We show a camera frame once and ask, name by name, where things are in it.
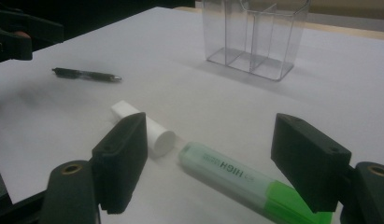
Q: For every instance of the clear acrylic organizer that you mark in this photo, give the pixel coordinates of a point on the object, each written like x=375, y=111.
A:
x=255, y=46

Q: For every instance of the green highlighter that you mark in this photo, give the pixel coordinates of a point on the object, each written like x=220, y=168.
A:
x=227, y=171

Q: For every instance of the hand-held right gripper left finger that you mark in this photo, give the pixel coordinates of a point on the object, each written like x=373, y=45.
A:
x=121, y=161

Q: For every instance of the white eraser block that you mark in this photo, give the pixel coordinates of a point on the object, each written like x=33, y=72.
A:
x=161, y=141

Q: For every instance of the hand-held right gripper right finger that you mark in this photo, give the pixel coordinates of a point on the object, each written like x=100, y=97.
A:
x=311, y=161

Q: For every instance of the black pen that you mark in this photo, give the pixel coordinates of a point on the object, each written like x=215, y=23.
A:
x=87, y=75

